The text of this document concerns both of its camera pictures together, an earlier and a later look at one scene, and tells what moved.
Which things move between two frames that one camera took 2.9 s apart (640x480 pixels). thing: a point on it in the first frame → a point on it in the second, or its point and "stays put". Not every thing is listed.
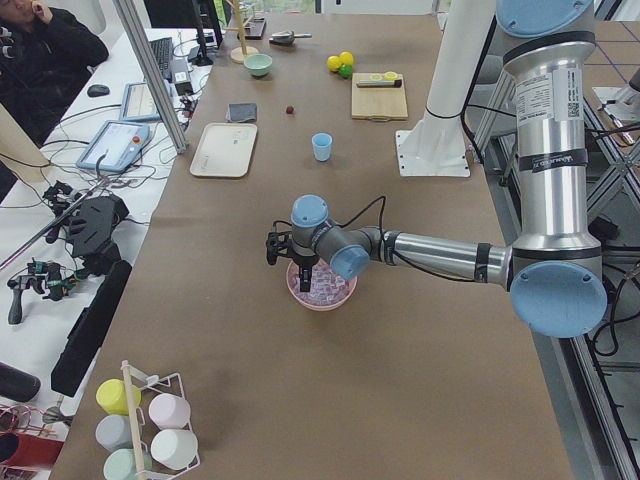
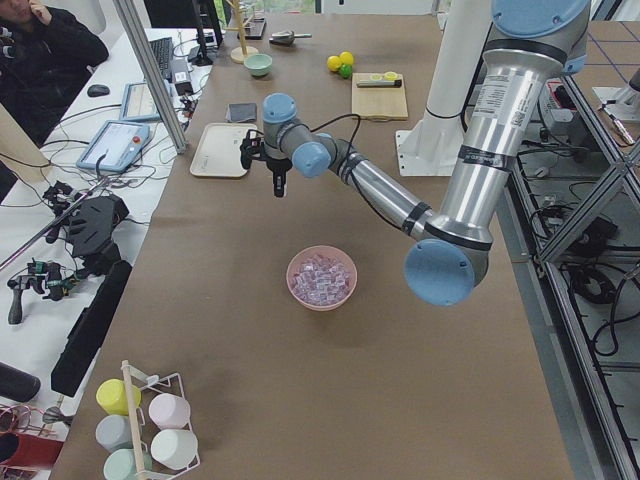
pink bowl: [328, 291] stays put
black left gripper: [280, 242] → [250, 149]
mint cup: [120, 464] stays put
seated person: [45, 56] stays put
